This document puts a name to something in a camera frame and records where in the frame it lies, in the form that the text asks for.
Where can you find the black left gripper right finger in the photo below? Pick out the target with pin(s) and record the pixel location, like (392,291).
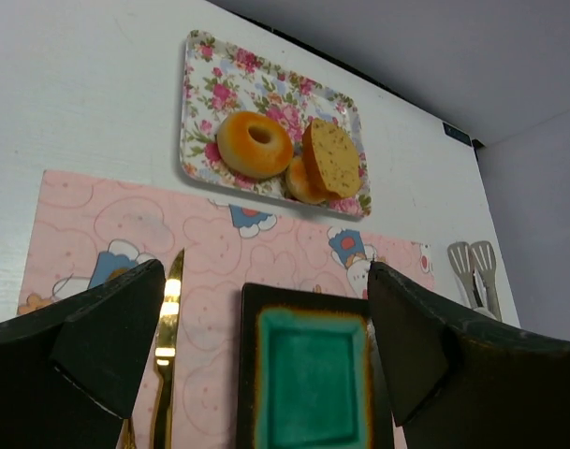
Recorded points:
(458,379)

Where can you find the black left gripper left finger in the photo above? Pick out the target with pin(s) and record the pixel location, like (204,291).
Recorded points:
(70,372)

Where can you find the metal food tongs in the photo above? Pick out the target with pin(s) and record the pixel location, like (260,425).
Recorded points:
(474,265)

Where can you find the sliced bread piece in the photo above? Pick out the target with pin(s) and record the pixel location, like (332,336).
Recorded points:
(331,160)

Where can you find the ring-shaped donut bread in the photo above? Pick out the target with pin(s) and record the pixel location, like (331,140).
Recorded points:
(254,145)

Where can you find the gold fork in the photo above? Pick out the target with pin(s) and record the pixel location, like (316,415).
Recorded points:
(128,437)

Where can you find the gold knife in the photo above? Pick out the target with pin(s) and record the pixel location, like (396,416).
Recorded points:
(164,353)

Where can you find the black and teal square plate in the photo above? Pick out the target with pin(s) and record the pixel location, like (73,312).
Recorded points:
(310,374)

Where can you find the pink cartoon placemat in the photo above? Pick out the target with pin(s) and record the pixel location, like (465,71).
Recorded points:
(89,230)

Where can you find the small round bun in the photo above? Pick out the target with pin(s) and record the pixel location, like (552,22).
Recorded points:
(299,185)

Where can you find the right blue table label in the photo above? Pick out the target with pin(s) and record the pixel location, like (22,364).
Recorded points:
(457,134)

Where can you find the floral rectangular tray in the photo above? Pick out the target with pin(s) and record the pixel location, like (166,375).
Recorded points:
(221,77)

